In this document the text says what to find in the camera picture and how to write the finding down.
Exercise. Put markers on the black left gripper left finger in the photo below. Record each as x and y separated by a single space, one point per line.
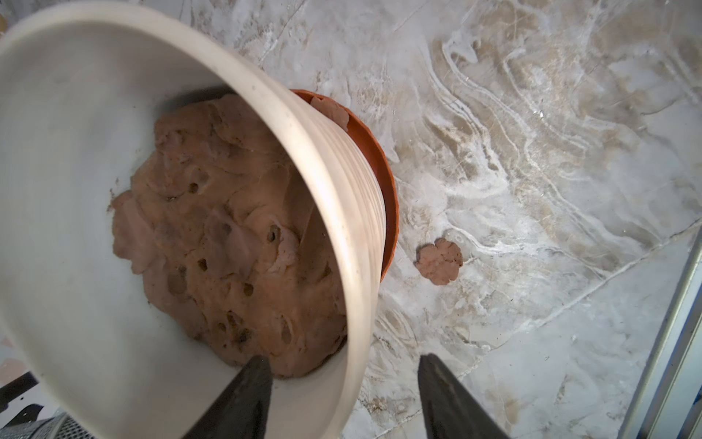
241 410

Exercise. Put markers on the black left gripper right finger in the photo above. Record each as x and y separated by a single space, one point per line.
449 410

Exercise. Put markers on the cream ribbed ceramic pot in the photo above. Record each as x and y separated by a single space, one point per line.
81 87

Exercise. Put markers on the fallen brown mud piece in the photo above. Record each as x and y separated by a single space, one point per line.
440 262

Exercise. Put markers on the brown soil in pot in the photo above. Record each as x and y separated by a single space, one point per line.
229 242

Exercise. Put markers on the terracotta plastic saucer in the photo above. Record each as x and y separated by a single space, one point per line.
375 156

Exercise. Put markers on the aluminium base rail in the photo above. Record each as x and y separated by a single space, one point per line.
667 401

